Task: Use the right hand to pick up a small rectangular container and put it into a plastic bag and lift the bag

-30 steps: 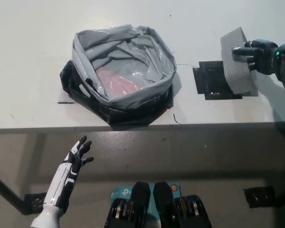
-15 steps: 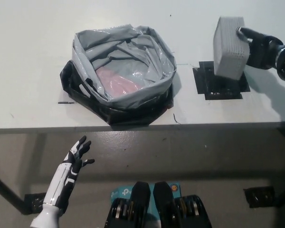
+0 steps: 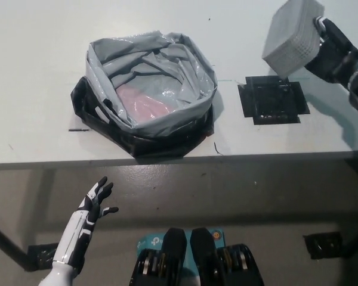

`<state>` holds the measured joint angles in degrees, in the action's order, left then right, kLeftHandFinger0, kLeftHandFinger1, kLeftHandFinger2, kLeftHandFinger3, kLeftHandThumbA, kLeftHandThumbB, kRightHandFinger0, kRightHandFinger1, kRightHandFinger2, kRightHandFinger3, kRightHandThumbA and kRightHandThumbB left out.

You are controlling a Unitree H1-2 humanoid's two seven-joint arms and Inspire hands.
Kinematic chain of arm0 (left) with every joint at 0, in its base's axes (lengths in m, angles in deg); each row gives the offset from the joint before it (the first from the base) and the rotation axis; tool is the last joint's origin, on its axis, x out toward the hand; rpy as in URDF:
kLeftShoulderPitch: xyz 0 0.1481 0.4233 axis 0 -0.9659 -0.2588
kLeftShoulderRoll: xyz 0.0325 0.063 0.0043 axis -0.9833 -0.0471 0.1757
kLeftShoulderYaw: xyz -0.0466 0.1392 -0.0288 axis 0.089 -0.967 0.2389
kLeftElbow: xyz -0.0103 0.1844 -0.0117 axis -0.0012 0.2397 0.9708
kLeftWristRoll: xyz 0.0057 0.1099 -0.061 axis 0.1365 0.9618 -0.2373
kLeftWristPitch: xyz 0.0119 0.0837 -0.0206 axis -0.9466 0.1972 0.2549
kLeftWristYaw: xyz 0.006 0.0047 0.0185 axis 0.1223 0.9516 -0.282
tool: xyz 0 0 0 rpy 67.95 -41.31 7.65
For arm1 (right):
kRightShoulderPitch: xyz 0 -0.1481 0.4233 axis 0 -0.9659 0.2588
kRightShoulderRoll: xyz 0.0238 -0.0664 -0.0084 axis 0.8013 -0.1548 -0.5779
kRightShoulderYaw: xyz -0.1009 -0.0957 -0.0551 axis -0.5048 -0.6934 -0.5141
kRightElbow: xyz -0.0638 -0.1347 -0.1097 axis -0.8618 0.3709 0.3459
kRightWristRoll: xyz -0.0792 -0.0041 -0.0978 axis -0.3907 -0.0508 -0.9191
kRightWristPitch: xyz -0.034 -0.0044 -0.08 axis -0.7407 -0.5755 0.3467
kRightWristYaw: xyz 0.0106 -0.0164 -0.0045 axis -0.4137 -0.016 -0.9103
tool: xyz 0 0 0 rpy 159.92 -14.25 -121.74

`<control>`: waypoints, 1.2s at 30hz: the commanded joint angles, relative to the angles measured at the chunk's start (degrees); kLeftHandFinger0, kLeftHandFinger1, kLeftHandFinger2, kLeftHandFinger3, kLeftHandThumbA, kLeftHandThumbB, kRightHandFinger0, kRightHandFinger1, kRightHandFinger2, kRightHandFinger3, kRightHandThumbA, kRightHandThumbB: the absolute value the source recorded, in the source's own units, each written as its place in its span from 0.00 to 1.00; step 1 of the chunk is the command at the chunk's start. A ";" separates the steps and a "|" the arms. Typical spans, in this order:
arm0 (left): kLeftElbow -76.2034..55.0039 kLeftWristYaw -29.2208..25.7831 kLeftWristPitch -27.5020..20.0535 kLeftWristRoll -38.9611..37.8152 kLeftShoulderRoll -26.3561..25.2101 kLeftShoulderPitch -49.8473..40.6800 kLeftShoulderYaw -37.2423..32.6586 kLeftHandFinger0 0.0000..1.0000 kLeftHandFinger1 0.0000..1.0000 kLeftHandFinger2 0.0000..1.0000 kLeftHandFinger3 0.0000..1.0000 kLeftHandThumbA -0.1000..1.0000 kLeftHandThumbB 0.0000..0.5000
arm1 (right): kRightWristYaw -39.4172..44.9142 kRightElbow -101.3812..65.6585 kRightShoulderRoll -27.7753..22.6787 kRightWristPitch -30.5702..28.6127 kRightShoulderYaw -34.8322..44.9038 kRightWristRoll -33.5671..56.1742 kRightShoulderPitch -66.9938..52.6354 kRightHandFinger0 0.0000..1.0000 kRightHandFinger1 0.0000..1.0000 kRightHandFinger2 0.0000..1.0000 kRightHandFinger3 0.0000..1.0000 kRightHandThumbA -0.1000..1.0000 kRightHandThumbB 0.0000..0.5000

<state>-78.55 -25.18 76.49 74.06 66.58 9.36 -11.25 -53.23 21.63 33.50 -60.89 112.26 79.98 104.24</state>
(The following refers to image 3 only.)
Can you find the pink soft packet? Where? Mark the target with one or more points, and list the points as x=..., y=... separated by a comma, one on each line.
x=137, y=104

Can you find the black bin with grey liner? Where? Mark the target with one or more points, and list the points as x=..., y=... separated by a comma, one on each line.
x=164, y=122

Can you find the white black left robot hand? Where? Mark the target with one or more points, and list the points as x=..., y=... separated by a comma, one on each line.
x=91, y=205

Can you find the short black tape strip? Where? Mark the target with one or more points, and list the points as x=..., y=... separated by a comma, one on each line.
x=77, y=130

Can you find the black tape patch on table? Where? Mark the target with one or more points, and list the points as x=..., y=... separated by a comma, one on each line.
x=271, y=101

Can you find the grey perforated rectangular basket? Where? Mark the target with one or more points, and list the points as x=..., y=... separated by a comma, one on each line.
x=286, y=38

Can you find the thin black thread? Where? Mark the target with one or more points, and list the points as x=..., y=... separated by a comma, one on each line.
x=216, y=148

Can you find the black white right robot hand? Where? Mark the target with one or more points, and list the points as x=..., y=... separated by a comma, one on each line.
x=335, y=53

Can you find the teal printed box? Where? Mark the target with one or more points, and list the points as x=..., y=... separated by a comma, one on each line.
x=149, y=241

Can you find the black floor tape patch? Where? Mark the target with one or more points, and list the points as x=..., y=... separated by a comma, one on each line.
x=41, y=256
x=322, y=247

